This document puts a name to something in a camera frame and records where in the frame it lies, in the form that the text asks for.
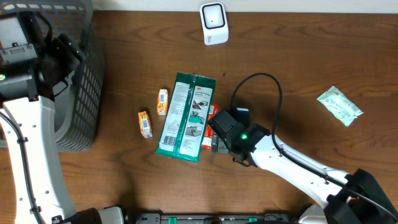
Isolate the red white tube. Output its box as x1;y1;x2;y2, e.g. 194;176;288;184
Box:
201;104;220;149

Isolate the green wipes package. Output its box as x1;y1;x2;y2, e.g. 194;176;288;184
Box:
155;73;216;162

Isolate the orange small box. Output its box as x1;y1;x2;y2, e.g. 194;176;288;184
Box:
138;111;152;138
157;89;168;116

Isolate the pale green tissue pack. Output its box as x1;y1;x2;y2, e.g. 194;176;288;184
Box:
317;86;363;127

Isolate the green lid cream jar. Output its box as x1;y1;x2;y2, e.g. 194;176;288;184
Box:
235;108;250;126

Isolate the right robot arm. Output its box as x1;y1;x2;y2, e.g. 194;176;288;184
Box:
208;102;397;223

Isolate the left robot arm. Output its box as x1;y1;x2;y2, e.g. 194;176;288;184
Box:
1;11;126;224

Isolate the white barcode scanner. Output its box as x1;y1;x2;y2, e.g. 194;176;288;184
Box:
199;2;229;45

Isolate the grey plastic basket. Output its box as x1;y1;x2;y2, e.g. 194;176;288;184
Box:
1;0;105;152

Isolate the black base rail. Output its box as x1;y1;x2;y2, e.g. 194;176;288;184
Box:
134;213;295;224

